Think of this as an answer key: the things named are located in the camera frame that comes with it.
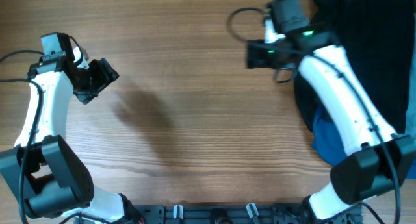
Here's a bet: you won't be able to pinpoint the light blue denim shorts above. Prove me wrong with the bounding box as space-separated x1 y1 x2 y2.
406 52 415 137

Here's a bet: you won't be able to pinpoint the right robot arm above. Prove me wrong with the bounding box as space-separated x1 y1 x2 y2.
247 0 415 223

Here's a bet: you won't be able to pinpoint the left black camera cable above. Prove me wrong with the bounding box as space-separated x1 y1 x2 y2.
0 49 45 224

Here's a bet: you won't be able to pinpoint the black shorts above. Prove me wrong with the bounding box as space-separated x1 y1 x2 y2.
314 0 415 133

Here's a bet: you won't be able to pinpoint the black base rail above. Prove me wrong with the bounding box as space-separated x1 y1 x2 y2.
73 203 363 224

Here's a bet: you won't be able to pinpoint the blue garment in pile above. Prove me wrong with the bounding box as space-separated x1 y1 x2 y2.
311 108 414 166

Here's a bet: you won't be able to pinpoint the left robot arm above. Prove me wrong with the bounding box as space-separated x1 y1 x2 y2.
1 32 145 223

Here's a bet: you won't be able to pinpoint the black garment in pile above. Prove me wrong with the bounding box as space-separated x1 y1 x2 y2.
294 0 342 132

